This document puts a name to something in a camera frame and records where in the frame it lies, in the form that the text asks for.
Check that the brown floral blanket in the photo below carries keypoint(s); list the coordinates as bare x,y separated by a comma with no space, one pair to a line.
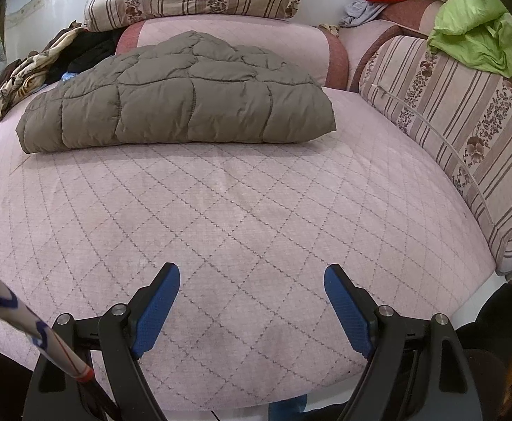
25,76

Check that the pink quilted bed mattress cover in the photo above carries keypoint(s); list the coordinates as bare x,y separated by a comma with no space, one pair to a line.
252,229

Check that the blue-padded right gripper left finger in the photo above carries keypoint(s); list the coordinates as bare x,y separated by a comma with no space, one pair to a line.
127,332

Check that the striped floral side cushion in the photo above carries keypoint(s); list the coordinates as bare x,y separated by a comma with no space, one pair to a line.
461,117

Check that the black garment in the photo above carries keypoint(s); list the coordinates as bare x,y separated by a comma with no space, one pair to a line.
85,51

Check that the lime green garment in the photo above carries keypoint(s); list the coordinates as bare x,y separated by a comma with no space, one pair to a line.
477,33

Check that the olive green puffer jacket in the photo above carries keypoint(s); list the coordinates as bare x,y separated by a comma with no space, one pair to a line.
193,87

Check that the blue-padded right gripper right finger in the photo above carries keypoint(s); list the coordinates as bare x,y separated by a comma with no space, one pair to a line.
378,338

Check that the pink rolled quilt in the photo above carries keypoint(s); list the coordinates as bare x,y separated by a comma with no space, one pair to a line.
319,52

